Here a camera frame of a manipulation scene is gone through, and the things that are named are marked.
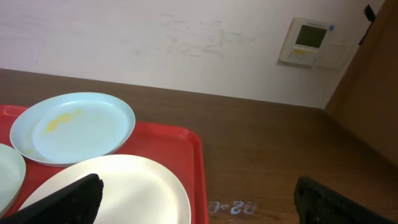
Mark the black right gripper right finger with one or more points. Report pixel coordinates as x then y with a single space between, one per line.
317 204

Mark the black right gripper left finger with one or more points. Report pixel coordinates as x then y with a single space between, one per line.
77 203

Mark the white plate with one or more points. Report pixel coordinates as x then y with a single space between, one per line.
136 190

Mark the pale green plate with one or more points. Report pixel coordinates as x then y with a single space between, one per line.
13 169

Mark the light blue plate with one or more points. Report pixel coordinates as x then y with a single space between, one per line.
74 127

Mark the red plastic tray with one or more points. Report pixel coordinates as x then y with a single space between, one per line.
178 149

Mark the brown wooden side panel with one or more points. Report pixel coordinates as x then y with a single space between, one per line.
365 100

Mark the white wall control panel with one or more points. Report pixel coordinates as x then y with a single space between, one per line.
306 41

